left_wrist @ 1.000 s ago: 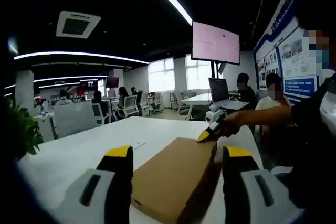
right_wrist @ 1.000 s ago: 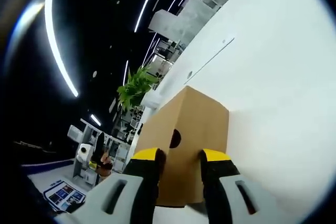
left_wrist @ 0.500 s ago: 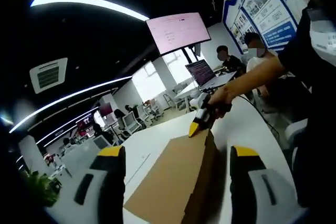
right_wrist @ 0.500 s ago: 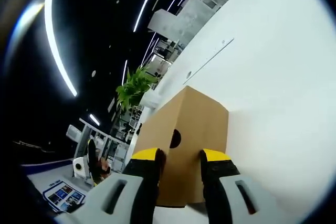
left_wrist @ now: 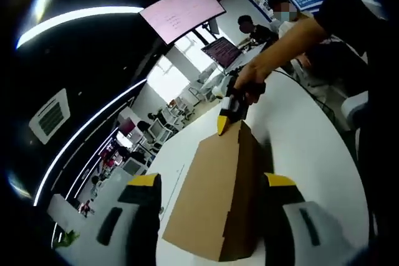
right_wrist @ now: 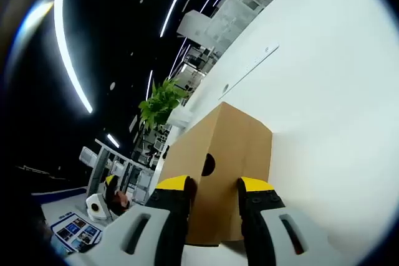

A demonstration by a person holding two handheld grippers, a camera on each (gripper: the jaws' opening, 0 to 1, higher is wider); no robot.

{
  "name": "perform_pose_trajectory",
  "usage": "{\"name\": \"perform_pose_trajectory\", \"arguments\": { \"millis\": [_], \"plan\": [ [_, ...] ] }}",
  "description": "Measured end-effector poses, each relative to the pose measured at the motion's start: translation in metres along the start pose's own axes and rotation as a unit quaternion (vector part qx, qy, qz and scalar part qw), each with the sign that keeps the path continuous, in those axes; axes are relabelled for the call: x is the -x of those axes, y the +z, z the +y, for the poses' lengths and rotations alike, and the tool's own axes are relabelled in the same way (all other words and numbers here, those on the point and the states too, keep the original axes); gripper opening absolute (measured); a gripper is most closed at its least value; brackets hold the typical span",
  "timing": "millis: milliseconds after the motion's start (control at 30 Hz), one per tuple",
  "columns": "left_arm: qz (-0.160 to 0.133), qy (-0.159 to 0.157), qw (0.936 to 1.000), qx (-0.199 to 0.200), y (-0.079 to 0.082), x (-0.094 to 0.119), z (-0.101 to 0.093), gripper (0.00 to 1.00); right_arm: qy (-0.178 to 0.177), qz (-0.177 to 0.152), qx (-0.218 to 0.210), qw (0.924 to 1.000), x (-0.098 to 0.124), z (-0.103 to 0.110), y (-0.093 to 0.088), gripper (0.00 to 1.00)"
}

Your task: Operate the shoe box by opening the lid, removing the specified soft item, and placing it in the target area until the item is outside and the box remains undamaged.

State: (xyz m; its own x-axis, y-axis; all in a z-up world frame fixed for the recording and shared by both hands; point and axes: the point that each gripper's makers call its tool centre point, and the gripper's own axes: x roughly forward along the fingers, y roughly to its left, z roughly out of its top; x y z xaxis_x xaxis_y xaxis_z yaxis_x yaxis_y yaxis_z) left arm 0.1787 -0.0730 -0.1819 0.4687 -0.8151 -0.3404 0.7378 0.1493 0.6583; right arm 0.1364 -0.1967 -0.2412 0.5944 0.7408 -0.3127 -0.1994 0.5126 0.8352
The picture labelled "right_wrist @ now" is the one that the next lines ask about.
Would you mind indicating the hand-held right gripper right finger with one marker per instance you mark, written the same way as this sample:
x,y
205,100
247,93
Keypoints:
x,y
258,222

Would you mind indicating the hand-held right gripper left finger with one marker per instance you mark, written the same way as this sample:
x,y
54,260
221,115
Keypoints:
x,y
171,216

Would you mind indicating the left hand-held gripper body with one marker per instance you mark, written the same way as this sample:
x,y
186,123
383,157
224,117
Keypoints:
x,y
95,207

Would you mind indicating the brown cardboard shoe box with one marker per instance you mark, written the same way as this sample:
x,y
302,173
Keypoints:
x,y
224,141

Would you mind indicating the white slatted fixture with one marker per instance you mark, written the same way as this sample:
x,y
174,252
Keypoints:
x,y
88,155

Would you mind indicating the green plant in white pot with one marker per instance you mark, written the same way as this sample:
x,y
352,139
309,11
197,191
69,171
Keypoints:
x,y
162,101

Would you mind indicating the translucent white partition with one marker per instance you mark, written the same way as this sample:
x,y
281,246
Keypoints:
x,y
230,20

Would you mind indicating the blue white wall poster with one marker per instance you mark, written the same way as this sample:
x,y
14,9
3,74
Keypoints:
x,y
74,231

